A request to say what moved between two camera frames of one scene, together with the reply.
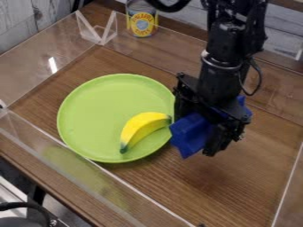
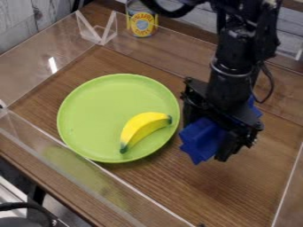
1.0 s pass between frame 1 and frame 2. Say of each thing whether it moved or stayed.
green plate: stayed
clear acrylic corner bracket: stayed
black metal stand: stayed
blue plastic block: moved
